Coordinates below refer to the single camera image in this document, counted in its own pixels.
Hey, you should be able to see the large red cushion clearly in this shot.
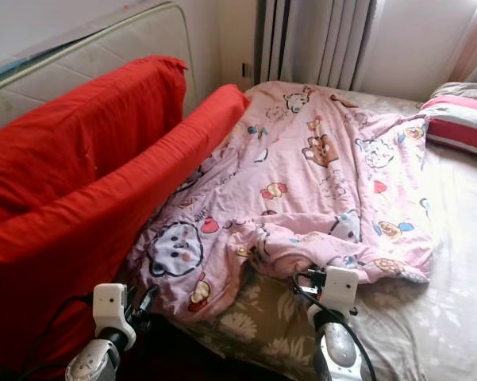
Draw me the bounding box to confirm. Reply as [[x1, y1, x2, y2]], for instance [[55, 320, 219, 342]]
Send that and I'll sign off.
[[0, 83, 251, 380], [0, 56, 189, 231]]

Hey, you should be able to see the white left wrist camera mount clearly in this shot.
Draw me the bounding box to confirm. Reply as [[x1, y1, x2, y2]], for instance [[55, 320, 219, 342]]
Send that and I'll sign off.
[[93, 283, 128, 330]]

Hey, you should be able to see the brown floral pillow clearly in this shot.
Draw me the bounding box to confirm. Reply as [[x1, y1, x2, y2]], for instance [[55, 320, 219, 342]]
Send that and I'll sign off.
[[433, 81, 477, 104]]

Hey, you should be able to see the pink cartoon print blanket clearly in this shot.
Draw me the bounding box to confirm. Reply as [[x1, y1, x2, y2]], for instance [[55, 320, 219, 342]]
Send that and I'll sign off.
[[127, 79, 436, 322]]

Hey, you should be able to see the white pleated curtain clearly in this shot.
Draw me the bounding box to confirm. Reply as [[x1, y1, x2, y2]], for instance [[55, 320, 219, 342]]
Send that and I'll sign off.
[[258, 0, 378, 90]]

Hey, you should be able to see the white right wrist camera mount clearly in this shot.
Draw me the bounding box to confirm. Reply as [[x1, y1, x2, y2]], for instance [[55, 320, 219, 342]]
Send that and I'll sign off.
[[321, 266, 360, 313]]

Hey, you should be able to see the beige floral bed sheet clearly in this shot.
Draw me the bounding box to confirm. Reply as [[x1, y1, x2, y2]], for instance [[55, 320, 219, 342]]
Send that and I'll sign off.
[[139, 79, 477, 381]]

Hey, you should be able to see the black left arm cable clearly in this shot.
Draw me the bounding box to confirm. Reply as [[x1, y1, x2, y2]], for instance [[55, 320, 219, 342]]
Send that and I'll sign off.
[[20, 294, 98, 381]]

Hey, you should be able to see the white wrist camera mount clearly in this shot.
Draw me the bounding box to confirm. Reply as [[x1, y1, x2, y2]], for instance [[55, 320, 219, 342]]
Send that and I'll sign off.
[[321, 266, 360, 313], [93, 283, 128, 330]]

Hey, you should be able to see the red white blue bolster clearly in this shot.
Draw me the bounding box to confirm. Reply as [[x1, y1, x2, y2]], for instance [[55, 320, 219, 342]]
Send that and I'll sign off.
[[421, 95, 477, 158]]

